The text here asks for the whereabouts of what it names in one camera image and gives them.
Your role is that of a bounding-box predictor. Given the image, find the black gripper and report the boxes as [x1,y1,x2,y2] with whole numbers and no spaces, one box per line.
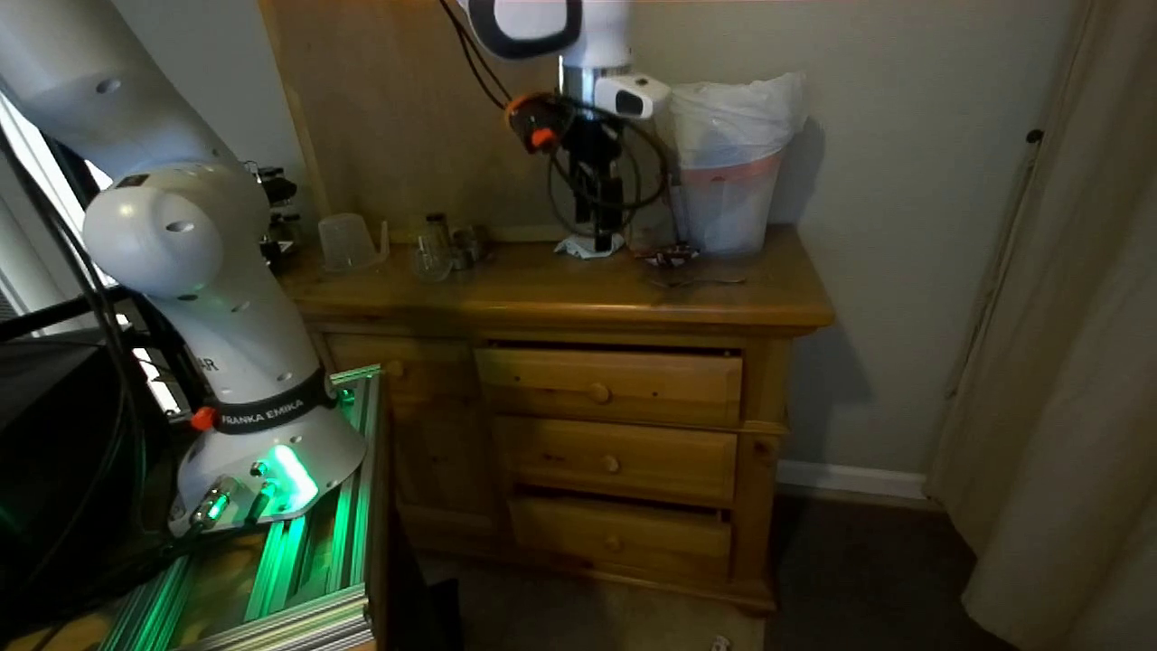
[560,106,637,244]

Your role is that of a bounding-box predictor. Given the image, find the wooden drawer with round knob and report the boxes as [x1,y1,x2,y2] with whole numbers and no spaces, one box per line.
[493,411,742,511]
[472,344,750,434]
[507,488,738,590]

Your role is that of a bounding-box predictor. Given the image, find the light blue crumpled cloth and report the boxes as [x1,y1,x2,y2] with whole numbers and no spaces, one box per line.
[551,233,632,260]

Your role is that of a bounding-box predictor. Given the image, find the small dark tangled object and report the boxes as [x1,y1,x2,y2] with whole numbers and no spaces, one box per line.
[646,244,716,275]

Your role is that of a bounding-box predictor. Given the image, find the wooden dresser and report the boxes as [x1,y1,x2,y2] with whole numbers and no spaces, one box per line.
[279,225,839,651]

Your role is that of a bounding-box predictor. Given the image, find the white bin with plastic bag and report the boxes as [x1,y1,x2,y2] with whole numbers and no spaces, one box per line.
[660,68,815,260]

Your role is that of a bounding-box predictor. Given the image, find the clear stemless glass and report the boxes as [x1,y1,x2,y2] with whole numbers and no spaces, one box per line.
[414,221,460,285]

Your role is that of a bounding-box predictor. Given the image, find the wooden back board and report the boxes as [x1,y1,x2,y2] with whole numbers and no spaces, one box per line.
[261,0,630,247]

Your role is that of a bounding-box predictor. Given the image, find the grey translucent plastic cup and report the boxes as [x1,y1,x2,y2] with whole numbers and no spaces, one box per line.
[316,209,390,275]

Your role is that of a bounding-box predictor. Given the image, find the wooden dresser cabinet door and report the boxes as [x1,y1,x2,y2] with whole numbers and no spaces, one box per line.
[322,332,489,534]

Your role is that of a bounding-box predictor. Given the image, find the white baseboard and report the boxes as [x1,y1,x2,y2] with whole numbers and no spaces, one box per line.
[774,457,936,511]

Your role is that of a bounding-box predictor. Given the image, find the beige curtain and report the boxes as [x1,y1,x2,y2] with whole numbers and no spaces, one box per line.
[921,0,1157,651]

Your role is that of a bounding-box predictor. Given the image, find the black metal stand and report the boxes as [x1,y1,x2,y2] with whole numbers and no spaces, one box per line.
[0,122,162,354]

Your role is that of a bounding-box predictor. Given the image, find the black box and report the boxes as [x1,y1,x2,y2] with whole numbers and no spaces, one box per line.
[0,322,139,631]

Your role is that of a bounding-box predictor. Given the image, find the black cable with orange connector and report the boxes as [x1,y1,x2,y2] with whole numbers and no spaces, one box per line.
[433,0,677,235]

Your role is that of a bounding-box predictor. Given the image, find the aluminium frame robot table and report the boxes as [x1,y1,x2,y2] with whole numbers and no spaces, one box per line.
[0,366,390,651]

